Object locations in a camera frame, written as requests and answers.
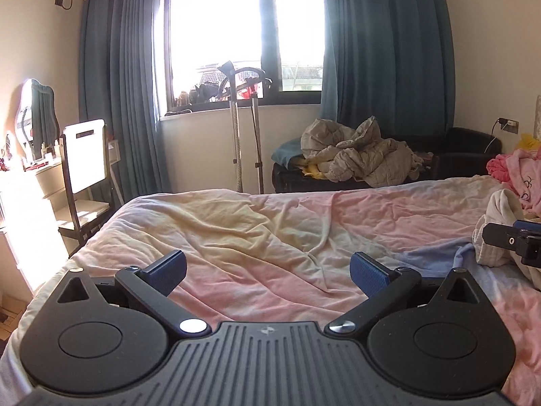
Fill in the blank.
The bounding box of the ornate white vanity mirror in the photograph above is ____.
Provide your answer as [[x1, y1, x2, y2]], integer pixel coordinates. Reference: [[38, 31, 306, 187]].
[[15, 79, 60, 164]]

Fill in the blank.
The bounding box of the teal curtain right of window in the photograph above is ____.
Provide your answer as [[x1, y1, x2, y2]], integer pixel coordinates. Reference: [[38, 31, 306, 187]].
[[321, 0, 456, 136]]

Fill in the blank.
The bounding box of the dark chair with white back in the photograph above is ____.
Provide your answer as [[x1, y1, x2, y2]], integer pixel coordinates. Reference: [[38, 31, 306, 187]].
[[55, 119, 114, 248]]

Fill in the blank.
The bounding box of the dark framed window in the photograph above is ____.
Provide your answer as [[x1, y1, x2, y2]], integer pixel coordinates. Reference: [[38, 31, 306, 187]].
[[164, 0, 325, 112]]

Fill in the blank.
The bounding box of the teal curtain of window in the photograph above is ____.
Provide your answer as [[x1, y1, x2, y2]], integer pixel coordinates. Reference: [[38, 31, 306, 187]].
[[79, 0, 170, 200], [321, 0, 456, 136]]

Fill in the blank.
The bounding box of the black sofa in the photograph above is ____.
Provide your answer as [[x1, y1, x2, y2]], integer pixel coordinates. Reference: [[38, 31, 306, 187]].
[[272, 128, 502, 194]]

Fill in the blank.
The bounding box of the yellow cloth on sofa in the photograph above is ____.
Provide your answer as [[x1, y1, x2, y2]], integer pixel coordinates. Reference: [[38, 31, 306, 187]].
[[301, 163, 327, 181]]

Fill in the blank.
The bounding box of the pastel rainbow bed blanket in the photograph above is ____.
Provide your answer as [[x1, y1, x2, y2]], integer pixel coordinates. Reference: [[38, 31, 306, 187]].
[[0, 174, 541, 406]]

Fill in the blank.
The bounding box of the cream white zip sweatshirt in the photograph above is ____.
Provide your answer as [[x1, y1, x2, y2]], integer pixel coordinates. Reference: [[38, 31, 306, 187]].
[[472, 189, 525, 268]]

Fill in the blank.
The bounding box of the metal garment steamer stand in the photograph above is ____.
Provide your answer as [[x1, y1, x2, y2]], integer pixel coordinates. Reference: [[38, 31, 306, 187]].
[[216, 60, 274, 195]]

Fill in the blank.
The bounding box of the white drawer cabinet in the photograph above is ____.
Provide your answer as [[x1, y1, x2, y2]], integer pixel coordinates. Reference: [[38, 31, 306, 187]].
[[1, 170, 68, 302]]

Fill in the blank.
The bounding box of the beige crumpled quilted jacket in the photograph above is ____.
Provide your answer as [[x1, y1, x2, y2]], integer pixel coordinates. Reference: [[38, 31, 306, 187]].
[[301, 116, 423, 188]]

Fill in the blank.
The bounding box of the wall power socket with charger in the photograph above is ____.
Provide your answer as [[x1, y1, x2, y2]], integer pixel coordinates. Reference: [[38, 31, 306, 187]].
[[484, 117, 519, 154]]

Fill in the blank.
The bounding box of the teal curtain left of window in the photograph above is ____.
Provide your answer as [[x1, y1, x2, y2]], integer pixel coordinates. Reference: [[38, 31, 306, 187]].
[[79, 0, 170, 200]]

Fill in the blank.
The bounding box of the pink fleece bathrobe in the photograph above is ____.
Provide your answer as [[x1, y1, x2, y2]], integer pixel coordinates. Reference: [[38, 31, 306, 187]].
[[486, 149, 541, 217]]

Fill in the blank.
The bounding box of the yellow plush toy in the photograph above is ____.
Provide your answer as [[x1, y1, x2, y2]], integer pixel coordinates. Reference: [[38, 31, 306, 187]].
[[515, 133, 541, 152]]

